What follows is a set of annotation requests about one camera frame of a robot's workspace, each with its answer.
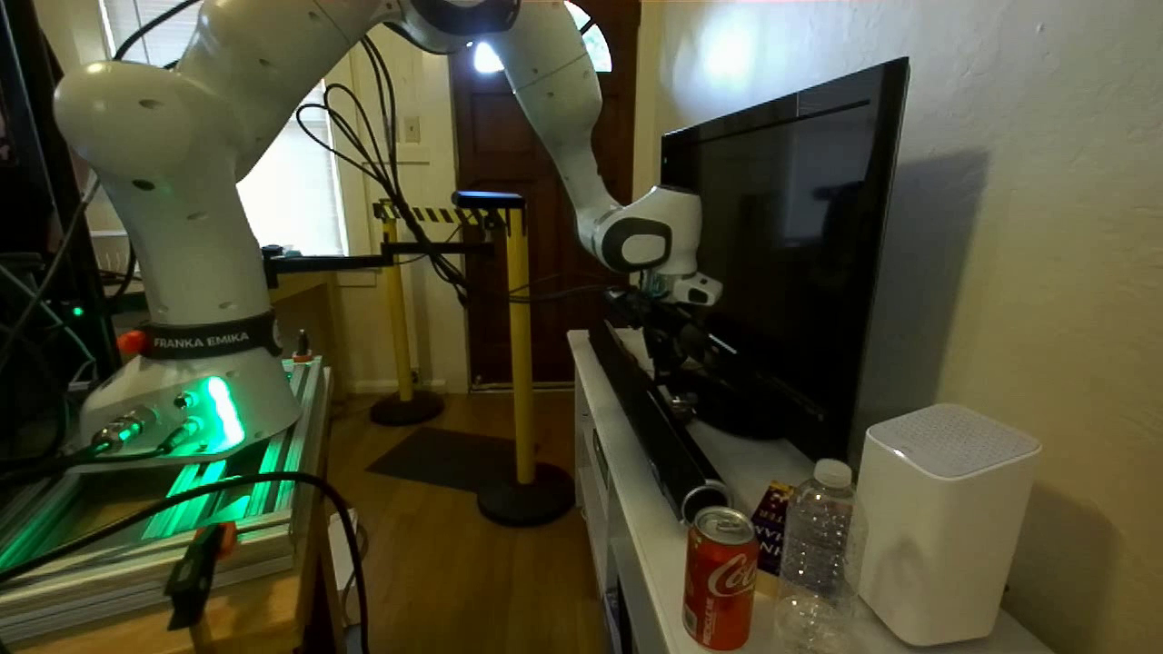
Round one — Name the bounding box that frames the dark patterned packet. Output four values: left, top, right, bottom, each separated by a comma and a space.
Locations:
747, 479, 798, 583

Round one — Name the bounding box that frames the white box speaker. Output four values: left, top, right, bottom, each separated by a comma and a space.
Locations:
849, 401, 1047, 649

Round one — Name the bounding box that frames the black floor mat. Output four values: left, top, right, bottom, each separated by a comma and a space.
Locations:
367, 423, 517, 497

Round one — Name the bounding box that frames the white TV stand cabinet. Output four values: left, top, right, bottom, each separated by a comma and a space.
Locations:
565, 327, 1062, 654

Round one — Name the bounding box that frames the yellow black barrier tape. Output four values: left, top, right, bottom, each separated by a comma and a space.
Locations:
367, 198, 512, 233

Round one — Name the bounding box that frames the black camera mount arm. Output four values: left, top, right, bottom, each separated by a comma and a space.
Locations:
259, 238, 503, 292

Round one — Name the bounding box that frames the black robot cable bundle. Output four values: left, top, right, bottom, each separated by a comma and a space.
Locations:
291, 34, 480, 308

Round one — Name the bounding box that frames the yellow stanchion with black base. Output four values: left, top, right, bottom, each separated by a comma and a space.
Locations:
362, 198, 446, 434
452, 187, 583, 531

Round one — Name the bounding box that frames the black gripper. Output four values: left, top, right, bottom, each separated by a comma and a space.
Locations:
606, 272, 746, 423

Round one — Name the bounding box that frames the black soundbar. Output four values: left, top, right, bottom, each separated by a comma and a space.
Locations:
588, 318, 734, 522

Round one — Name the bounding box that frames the black flat screen TV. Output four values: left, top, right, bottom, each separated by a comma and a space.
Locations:
657, 54, 912, 463

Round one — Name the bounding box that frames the black table clamp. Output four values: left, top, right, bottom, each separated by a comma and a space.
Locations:
160, 519, 240, 636

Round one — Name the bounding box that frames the dark wooden door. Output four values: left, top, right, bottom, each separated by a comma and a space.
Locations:
446, 0, 646, 393

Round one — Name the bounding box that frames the black round cup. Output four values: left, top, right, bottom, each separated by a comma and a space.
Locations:
675, 476, 734, 527

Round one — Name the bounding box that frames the clear plastic water bottle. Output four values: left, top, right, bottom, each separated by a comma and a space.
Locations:
774, 454, 859, 636

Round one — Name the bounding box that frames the aluminium robot mounting plate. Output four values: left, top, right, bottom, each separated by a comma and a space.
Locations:
0, 353, 333, 613

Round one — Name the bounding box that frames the red soda can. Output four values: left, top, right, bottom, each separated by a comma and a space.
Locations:
681, 502, 763, 654

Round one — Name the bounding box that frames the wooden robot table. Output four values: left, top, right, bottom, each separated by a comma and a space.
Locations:
0, 349, 339, 654

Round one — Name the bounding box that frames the bright window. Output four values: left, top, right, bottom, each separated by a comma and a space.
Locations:
98, 0, 355, 263

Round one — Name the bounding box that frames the thick black cable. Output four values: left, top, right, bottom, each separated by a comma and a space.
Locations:
0, 469, 374, 654

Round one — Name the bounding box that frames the black equipment rack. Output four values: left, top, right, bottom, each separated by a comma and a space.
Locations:
0, 0, 122, 469

